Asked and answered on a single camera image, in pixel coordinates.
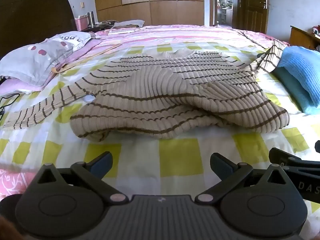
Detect light wooden wardrobe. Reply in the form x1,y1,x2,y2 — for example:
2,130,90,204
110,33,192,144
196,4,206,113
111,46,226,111
92,0,205,27

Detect brown wooden door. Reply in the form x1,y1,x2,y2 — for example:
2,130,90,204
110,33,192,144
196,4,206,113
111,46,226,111
232,0,269,34

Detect yellow-green checked bed sheet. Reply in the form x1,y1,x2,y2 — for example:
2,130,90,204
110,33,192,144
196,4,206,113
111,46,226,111
0,40,320,230

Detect white plastic bag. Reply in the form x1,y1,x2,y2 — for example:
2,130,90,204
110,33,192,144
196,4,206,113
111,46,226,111
112,19,145,29

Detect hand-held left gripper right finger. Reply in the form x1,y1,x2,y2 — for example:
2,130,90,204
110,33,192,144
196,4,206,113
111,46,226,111
195,152,292,204

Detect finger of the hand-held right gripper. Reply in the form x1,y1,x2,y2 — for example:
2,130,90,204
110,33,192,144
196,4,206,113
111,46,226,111
269,147,320,175

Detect pink floral blanket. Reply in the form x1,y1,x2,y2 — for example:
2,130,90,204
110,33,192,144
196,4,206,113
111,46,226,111
0,169,38,201

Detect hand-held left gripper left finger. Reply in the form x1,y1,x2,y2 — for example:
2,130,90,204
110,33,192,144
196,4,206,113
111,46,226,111
32,151,129,204

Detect grey pillow with pink spots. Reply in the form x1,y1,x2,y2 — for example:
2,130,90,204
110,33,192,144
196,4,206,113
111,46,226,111
0,31,92,87

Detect flat white paper box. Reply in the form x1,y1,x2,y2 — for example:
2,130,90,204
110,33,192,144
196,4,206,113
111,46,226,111
108,28,137,35

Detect pink storage box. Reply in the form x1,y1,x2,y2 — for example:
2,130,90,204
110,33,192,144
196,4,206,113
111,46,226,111
75,15,90,32

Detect pink striped quilt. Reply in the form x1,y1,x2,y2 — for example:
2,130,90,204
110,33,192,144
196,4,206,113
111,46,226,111
72,24,290,55

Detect dark wooden headboard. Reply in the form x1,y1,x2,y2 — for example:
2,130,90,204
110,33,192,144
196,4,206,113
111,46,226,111
0,0,78,58

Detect wooden desk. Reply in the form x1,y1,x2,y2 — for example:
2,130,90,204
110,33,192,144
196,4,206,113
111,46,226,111
289,25,320,51

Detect beige brown-striped ribbed sweater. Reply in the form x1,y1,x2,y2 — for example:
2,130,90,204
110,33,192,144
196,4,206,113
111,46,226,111
2,40,291,141

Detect black cable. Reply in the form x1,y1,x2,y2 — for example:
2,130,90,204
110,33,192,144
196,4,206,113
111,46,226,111
0,92,21,123

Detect blue folded towel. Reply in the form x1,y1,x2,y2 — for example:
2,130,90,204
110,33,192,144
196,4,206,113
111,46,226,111
271,45,320,115

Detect dark nightstand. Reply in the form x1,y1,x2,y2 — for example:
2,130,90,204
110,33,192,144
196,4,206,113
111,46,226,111
80,21,140,33

